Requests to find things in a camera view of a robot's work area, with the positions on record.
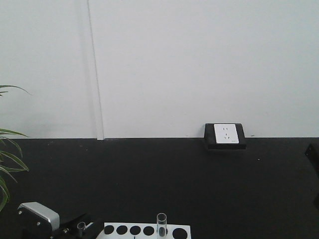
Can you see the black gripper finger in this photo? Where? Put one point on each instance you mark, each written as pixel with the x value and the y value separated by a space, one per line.
pixel 92 230
pixel 312 153
pixel 71 221

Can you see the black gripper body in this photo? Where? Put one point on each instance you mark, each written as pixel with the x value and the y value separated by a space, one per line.
pixel 59 232

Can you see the small glass test tube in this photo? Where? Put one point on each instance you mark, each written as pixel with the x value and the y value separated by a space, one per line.
pixel 81 226

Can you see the large glass test tube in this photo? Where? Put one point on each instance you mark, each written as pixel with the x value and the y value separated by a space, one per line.
pixel 161 225

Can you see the white test tube rack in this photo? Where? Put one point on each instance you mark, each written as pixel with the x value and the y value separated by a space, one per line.
pixel 113 230

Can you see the green spider plant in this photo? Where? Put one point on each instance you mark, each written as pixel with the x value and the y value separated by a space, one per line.
pixel 5 156

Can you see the black and white wall socket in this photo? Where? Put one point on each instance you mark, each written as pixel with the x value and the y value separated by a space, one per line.
pixel 224 136

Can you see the white wall cable duct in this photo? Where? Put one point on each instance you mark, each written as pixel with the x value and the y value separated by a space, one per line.
pixel 95 83

